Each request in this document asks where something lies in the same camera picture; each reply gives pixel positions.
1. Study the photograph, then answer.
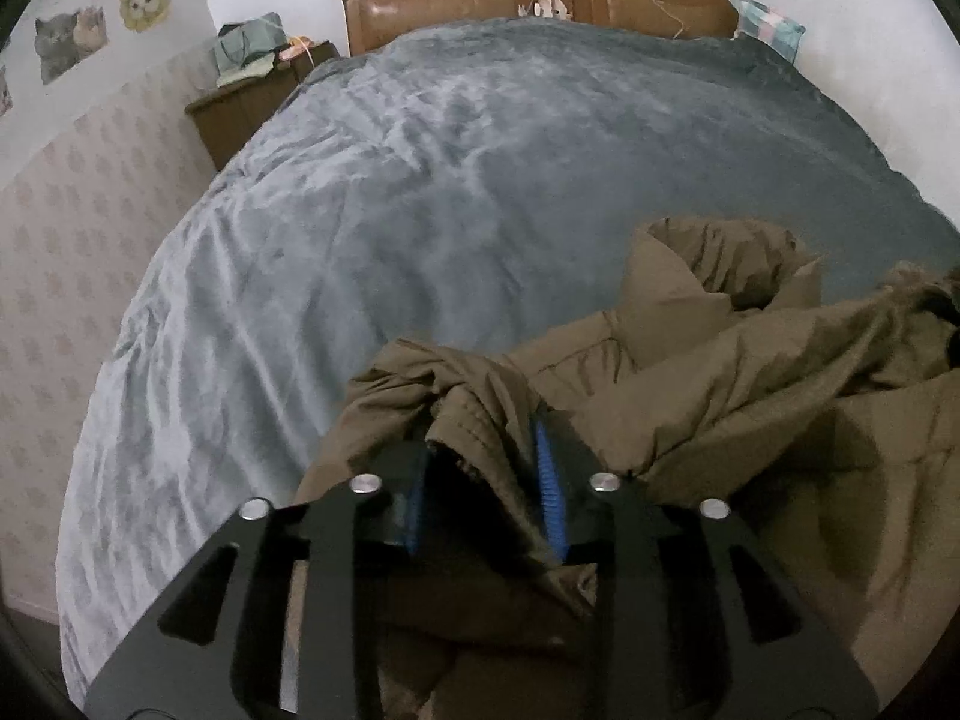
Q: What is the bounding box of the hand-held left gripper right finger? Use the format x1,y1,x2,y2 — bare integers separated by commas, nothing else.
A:
529,412,878,720

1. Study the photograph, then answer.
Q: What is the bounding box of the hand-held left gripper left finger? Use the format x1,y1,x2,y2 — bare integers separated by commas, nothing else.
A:
82,439,437,720

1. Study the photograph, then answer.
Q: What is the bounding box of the olive brown puffer jacket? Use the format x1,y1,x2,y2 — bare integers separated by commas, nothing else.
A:
289,216,960,720

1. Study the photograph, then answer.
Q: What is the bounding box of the pile of green clothes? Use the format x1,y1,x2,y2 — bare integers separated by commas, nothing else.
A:
212,12,286,88

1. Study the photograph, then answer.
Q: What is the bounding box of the grey plush bed blanket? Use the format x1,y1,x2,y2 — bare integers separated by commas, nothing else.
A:
56,15,960,710

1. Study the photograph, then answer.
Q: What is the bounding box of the brown wooden nightstand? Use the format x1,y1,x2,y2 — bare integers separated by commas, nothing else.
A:
184,41,343,173

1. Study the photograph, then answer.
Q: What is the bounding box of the pastel checked pillow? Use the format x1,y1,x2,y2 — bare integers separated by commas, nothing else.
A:
731,0,808,61

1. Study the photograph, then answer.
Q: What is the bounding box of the yellow lion face sticker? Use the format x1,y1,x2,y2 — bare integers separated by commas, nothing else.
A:
119,0,168,34

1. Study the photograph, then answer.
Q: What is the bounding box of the grey cats wall sticker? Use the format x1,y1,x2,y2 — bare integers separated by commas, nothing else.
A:
33,5,110,85

